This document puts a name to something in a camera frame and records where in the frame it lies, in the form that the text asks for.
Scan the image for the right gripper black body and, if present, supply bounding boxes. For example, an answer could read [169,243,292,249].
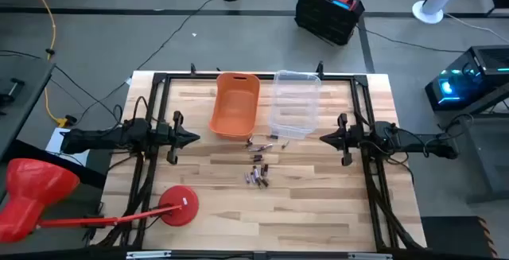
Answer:
[336,112,361,167]

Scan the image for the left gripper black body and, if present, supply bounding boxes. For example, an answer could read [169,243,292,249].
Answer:
[157,111,188,165]

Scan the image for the clear plastic container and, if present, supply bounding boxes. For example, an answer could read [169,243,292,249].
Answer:
[269,69,322,141]

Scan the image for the orange plastic basket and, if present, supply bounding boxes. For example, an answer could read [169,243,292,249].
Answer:
[208,72,262,142]

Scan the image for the black flat box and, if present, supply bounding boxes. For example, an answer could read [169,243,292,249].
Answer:
[0,138,117,192]

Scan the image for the black red tool case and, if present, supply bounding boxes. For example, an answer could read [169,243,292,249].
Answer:
[293,0,366,46]

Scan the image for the white paper manual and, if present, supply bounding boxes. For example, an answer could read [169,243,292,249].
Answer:
[45,126,91,166]

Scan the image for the grey metal side table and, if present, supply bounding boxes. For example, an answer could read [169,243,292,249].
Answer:
[437,88,509,205]

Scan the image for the black box hazard stripe edge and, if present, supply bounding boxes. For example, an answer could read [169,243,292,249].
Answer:
[420,215,498,259]

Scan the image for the red desk lamp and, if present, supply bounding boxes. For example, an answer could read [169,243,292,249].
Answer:
[0,157,200,244]

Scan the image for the dark grey desk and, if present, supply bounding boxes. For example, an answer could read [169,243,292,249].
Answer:
[0,56,56,161]

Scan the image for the black computer tower RGB lights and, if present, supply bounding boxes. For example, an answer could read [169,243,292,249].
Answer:
[424,45,509,112]

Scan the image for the black clamp tool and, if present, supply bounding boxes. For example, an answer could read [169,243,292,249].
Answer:
[0,77,25,108]

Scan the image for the black aluminium table frame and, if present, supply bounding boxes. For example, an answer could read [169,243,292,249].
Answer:
[93,72,427,253]

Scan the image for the long black floor cable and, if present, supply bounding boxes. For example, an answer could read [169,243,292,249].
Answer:
[73,0,220,128]

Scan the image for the yellow extension cable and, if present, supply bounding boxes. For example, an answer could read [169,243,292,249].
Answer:
[22,0,71,129]

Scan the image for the black rail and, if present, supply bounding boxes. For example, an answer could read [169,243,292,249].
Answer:
[0,247,509,260]

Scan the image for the thin black floor cable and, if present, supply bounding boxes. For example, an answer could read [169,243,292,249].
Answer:
[53,64,122,126]

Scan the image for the silver metal bracket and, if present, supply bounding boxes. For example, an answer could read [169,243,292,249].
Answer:
[347,251,394,260]
[126,250,173,260]

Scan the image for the white floor cable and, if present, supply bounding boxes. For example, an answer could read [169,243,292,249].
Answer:
[443,12,509,43]

